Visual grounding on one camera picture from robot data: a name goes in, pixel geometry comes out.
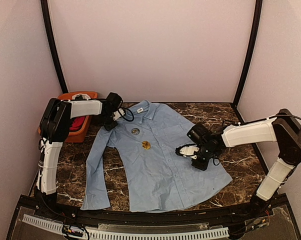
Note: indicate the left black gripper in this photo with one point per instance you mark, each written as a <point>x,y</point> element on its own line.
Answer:
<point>108,126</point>

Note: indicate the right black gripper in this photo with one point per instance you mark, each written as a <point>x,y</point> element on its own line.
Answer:
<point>203,165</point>

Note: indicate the light blue shirt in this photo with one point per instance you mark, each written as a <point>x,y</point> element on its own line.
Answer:
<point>158,179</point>

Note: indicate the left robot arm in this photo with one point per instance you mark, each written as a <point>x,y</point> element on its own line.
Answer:
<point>48,163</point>

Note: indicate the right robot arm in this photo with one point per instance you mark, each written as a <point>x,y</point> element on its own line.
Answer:
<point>281,130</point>

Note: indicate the white cloth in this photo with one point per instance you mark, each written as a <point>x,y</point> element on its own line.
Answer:
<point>81,96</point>

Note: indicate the red cloth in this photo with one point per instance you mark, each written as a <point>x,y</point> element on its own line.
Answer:
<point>77,123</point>

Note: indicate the orange plastic basket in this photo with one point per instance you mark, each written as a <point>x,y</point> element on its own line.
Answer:
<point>67,117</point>

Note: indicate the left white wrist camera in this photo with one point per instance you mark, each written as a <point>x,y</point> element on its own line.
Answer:
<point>118,114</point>

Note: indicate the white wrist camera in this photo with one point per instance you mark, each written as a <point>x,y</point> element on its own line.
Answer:
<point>118,114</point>
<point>187,150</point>

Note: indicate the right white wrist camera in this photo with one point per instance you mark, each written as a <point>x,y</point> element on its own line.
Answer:
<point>187,150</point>

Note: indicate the white perforated cable tray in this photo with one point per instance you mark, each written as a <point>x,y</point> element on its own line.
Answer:
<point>112,233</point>

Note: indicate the black left frame pole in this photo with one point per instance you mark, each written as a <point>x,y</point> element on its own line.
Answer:
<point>52,45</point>

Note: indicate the black frame pole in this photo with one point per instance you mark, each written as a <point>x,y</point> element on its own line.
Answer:
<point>52,45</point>
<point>249,52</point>

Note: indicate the black right frame pole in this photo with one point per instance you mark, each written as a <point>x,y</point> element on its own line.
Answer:
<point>249,52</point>

